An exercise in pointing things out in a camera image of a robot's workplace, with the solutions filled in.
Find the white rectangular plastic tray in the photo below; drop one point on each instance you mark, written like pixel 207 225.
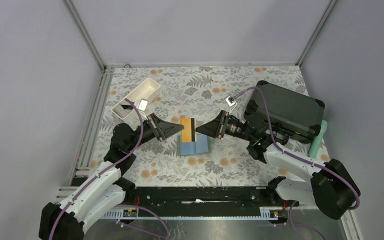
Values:
pixel 148 89

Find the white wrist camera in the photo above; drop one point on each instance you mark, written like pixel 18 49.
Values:
pixel 231 102
pixel 142 105

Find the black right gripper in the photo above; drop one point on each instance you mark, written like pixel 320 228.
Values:
pixel 214 128

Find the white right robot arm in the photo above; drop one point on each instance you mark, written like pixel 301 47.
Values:
pixel 325 185

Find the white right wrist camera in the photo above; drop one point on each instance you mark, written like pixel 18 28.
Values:
pixel 231 102

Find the mint green cylindrical object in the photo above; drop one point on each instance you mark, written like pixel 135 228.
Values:
pixel 316 143

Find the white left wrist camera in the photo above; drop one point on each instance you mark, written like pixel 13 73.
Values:
pixel 142 105

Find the green card holder wallet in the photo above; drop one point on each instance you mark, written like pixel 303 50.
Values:
pixel 203 145

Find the floral patterned table mat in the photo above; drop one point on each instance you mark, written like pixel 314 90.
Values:
pixel 200 93

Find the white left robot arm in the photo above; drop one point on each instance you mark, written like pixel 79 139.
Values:
pixel 106 187

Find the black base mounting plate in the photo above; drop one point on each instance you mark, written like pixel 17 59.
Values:
pixel 204 202

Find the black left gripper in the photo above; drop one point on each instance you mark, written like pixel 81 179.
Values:
pixel 165 129

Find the black hard carrying case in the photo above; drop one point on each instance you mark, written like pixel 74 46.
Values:
pixel 293 113

